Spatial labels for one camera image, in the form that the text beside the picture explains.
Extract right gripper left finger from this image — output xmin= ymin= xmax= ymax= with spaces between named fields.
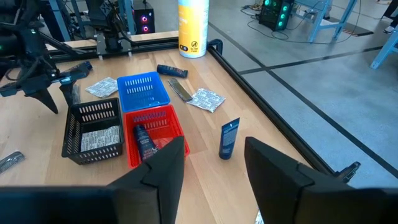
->
xmin=108 ymin=136 xmax=187 ymax=224

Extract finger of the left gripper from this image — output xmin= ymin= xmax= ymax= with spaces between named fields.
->
xmin=60 ymin=81 xmax=78 ymax=106
xmin=25 ymin=88 xmax=60 ymax=115

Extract yellow white wipes canister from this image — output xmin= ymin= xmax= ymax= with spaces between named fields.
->
xmin=177 ymin=0 xmax=210 ymax=59

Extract light blue desk frame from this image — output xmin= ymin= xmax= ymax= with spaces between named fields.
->
xmin=294 ymin=0 xmax=358 ymax=43
xmin=369 ymin=29 xmax=398 ymax=70

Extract computer tower green fans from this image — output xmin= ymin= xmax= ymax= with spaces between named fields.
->
xmin=259 ymin=0 xmax=295 ymax=31

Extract black orange cable ramp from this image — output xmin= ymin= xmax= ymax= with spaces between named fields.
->
xmin=340 ymin=26 xmax=375 ymax=37

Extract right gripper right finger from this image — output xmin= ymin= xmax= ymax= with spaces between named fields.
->
xmin=244 ymin=136 xmax=355 ymax=224

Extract clear blister pack top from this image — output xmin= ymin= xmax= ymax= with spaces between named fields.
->
xmin=186 ymin=88 xmax=226 ymax=113

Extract person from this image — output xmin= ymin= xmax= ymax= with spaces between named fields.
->
xmin=381 ymin=0 xmax=398 ymax=34

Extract black frame handle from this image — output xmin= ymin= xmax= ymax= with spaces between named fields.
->
xmin=333 ymin=161 xmax=362 ymax=184
xmin=207 ymin=38 xmax=224 ymax=56

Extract computer tower pink fans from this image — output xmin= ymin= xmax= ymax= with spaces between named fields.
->
xmin=132 ymin=0 xmax=155 ymax=35

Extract red plastic basket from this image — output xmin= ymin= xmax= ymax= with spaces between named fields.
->
xmin=123 ymin=104 xmax=191 ymax=170

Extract purple packet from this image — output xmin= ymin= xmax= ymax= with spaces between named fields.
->
xmin=60 ymin=60 xmax=93 ymax=82

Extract blue plastic basket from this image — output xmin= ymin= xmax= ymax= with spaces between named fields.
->
xmin=116 ymin=71 xmax=172 ymax=113

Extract black plastic basket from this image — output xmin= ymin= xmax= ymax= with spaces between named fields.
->
xmin=61 ymin=97 xmax=126 ymax=166

